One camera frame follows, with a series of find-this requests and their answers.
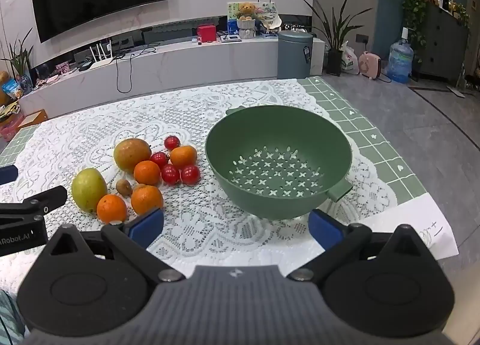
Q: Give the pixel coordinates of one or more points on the grey speaker bar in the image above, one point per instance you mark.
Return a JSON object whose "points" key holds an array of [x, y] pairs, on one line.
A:
{"points": [[168, 31]]}

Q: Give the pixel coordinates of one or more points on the white paper sheet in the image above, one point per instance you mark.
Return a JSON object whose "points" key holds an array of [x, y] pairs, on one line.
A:
{"points": [[412, 217]]}

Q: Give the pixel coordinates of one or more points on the wooden box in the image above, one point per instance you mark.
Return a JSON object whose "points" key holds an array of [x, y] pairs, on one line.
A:
{"points": [[33, 119]]}

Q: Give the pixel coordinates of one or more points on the white television console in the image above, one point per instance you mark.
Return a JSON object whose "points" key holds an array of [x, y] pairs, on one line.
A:
{"points": [[187, 67]]}

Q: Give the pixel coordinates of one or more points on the small potted plant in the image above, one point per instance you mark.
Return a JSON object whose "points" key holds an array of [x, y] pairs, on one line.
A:
{"points": [[18, 59]]}

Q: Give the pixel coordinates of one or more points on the pink basket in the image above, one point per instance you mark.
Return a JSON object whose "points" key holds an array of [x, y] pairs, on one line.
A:
{"points": [[11, 127]]}

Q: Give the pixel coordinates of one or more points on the yellow red-blushed pear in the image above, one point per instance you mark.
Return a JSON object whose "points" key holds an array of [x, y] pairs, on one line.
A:
{"points": [[132, 154]]}

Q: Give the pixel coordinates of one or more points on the red box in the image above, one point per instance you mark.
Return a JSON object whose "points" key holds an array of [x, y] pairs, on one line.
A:
{"points": [[206, 33]]}

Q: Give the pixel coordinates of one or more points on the orange mandarin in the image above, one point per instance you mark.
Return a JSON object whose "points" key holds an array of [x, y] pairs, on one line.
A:
{"points": [[147, 199], [183, 156], [111, 208], [147, 172]]}

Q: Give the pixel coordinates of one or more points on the blue water jug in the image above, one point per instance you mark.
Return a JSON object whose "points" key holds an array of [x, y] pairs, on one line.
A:
{"points": [[399, 61]]}

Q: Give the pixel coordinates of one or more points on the grey-blue trash bin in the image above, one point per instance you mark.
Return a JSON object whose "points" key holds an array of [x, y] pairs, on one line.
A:
{"points": [[294, 56]]}

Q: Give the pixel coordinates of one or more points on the white shell dish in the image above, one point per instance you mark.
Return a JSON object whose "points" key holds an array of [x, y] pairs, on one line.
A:
{"points": [[272, 22]]}

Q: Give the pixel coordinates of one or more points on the snack bag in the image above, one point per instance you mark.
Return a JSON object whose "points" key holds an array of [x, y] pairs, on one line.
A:
{"points": [[10, 88]]}

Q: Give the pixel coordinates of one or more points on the brown teddy bear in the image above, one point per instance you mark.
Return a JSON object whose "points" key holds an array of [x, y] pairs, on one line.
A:
{"points": [[246, 10]]}

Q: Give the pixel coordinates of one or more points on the wall socket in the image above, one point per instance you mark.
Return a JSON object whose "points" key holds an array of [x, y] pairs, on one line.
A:
{"points": [[361, 38]]}

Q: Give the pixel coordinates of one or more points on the green checked tablecloth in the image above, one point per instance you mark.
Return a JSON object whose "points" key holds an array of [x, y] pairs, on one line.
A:
{"points": [[356, 123]]}

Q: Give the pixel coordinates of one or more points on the red cherry tomato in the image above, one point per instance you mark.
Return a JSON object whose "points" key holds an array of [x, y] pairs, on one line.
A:
{"points": [[159, 159], [172, 142], [170, 174], [190, 174]]}

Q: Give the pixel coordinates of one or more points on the green colander bowl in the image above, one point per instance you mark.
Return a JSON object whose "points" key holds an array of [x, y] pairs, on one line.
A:
{"points": [[262, 131]]}

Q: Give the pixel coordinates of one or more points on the white plastic bag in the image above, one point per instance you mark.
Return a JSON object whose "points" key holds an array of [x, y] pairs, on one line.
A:
{"points": [[349, 59]]}

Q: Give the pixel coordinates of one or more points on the grey dresser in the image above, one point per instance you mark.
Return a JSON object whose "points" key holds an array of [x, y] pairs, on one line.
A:
{"points": [[442, 44]]}

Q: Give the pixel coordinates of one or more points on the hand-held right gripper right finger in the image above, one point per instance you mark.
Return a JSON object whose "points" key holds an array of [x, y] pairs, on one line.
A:
{"points": [[322, 228]]}

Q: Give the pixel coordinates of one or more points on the white router with antennas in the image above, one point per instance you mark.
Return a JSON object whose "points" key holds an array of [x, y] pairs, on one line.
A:
{"points": [[101, 59]]}

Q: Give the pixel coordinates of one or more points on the long-leaf potted plant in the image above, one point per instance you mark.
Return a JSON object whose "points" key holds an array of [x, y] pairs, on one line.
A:
{"points": [[335, 61]]}

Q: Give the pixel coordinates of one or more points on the pink heater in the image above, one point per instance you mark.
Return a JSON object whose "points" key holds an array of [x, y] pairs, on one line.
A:
{"points": [[369, 65]]}

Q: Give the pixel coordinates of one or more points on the white lace tablecloth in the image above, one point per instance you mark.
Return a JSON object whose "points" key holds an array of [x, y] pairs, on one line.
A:
{"points": [[112, 119]]}

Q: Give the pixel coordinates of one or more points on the small kitchen scale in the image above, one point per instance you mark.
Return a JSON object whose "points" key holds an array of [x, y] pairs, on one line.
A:
{"points": [[230, 38]]}

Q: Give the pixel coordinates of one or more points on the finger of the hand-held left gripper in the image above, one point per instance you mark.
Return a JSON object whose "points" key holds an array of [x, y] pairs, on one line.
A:
{"points": [[7, 174], [41, 200]]}

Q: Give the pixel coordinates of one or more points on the small brown fruit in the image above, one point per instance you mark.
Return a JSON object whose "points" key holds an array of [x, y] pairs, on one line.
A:
{"points": [[123, 187]]}

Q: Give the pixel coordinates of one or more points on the printed picture card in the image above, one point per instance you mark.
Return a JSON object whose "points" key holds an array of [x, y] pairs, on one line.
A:
{"points": [[266, 9]]}

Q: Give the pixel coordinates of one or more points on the teal striped clothing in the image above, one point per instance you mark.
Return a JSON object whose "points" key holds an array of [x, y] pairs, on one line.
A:
{"points": [[7, 315]]}

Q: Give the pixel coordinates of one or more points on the white pot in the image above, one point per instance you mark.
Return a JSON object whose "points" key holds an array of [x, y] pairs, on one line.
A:
{"points": [[247, 28]]}

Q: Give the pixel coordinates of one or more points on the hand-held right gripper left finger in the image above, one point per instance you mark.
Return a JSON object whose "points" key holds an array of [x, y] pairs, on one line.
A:
{"points": [[146, 225]]}

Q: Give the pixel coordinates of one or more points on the green pear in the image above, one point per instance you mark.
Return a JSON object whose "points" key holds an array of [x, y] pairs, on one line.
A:
{"points": [[89, 189]]}

